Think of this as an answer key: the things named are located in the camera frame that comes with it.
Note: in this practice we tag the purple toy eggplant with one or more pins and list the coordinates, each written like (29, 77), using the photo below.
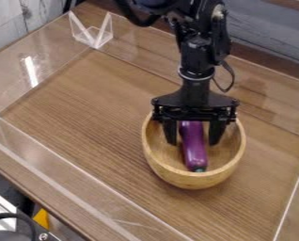
(192, 145)

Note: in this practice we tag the yellow warning label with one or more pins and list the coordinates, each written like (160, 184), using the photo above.
(41, 218)

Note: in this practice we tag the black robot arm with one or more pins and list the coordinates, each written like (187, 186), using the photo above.
(199, 24)

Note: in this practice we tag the clear acrylic corner bracket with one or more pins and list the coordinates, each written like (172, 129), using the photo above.
(92, 36)

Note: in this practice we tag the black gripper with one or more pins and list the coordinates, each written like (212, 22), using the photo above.
(195, 103)

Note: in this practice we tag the clear acrylic tray wall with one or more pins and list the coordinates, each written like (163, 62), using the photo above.
(75, 196)

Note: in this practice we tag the brown wooden bowl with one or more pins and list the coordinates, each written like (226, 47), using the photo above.
(166, 160)

